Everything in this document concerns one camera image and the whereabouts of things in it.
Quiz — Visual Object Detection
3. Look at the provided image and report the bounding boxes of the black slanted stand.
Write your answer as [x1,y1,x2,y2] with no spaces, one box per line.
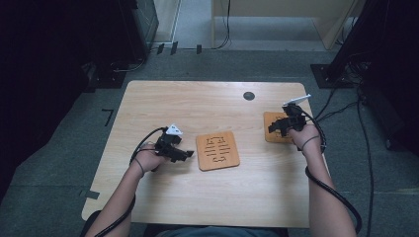
[325,0,393,82]

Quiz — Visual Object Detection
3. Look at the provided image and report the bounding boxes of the black hanging cable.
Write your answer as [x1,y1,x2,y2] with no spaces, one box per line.
[212,0,232,50]

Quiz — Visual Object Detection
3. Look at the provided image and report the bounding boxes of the dark left wrist band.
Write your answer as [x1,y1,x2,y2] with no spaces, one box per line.
[132,157,146,178]

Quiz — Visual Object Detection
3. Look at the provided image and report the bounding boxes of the black stand base plate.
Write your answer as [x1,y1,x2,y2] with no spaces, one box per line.
[309,62,358,90]

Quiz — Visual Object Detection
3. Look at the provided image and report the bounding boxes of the dark right wrist band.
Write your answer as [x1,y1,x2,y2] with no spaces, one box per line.
[300,134,321,151]

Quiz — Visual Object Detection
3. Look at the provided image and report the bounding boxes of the person's left hand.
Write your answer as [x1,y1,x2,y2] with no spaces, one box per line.
[133,143,168,173]

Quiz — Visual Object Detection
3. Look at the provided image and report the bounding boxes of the long black floor cable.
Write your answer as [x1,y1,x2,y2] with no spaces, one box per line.
[356,93,376,237]

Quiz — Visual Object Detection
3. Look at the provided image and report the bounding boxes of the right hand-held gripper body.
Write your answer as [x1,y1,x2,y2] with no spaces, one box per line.
[282,93,312,132]

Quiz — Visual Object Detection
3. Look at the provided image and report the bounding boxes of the person's right hand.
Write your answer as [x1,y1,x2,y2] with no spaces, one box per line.
[288,123,322,153]

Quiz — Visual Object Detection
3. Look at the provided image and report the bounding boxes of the dark glass-fronted cabinet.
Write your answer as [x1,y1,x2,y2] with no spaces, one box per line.
[130,0,160,61]

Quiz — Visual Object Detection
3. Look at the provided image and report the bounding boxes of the square wooden coaster with cutouts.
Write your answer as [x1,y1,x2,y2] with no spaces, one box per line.
[195,130,241,173]
[263,111,294,145]

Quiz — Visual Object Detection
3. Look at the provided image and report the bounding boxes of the dark wrist band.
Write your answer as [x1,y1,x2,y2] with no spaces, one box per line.
[132,157,146,178]
[300,134,321,151]

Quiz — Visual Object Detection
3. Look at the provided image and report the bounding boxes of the black curtain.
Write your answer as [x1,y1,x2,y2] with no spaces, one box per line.
[0,0,141,203]

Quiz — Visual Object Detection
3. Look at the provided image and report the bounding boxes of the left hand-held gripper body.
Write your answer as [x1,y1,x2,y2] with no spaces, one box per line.
[153,123,184,158]

